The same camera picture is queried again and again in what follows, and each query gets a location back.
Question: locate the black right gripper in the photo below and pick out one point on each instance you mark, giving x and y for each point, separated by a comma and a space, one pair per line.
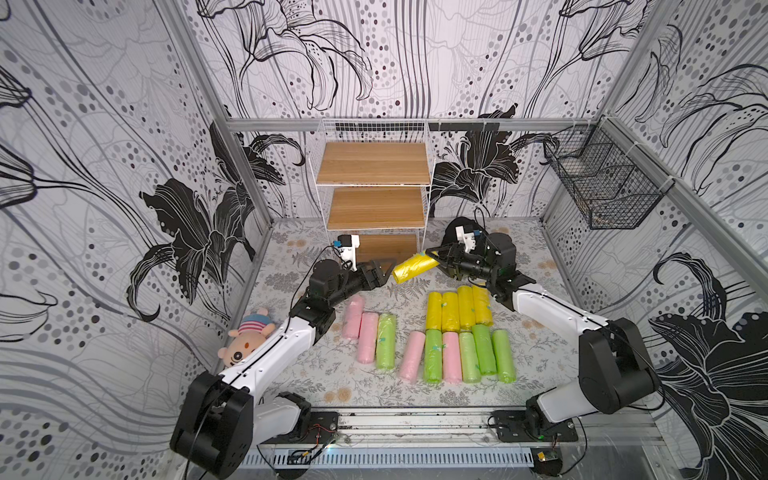
448, 260

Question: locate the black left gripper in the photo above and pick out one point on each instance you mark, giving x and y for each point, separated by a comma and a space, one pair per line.
377, 279

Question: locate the yellow trash bag roll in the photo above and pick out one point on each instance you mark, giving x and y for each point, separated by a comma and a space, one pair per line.
434, 311
467, 318
482, 308
413, 267
450, 317

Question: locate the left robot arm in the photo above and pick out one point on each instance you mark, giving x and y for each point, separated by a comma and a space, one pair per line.
225, 414

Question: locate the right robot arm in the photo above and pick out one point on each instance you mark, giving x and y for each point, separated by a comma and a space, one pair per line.
614, 367

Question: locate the pink trash bag roll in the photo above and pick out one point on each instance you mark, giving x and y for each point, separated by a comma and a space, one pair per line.
452, 370
353, 317
412, 356
367, 338

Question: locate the green trash bag roll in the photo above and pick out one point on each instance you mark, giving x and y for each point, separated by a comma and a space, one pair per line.
505, 367
386, 340
484, 349
469, 360
433, 371

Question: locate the black cap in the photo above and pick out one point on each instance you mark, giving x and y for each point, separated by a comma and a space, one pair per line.
468, 225

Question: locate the plush toy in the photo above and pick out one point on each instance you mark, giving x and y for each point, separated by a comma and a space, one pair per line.
253, 331

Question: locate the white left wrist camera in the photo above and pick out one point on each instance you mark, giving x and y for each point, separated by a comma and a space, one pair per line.
346, 245

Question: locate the white wire wooden shelf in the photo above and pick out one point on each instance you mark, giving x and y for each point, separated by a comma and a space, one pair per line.
372, 178

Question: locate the metal base rail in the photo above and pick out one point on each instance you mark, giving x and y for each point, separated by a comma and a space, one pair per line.
360, 438

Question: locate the black wire wall basket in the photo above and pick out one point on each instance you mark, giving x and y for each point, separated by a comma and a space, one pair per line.
608, 187

